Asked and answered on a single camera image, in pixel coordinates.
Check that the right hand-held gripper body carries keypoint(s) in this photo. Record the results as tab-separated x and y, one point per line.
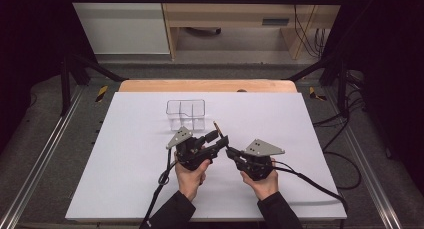
256	165

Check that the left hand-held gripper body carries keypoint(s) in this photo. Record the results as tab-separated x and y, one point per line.
191	154

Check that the clear acrylic organizer box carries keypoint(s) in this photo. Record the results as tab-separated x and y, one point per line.
173	106

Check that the person's right hand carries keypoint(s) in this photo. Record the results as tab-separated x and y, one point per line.
265	187

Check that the person's left hand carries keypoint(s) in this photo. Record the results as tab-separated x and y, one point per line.
190	180

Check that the wooden table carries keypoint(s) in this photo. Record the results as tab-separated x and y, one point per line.
200	85

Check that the white table sheet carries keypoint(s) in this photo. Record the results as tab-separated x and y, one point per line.
133	162

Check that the yellow black tape marker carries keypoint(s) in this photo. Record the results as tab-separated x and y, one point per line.
102	93
313	93

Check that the black metal stand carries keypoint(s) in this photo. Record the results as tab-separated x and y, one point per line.
65	85
341	89

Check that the beige wooden desk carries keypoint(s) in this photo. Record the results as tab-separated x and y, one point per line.
226	14

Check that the teal desk label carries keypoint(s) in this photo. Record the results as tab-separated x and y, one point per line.
275	22

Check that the white cabinet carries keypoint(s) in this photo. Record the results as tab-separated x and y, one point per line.
123	25

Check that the black curtain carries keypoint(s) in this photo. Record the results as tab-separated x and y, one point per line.
393	39
30	55

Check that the aluminium floor rail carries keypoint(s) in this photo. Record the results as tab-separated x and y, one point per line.
36	162
366	169

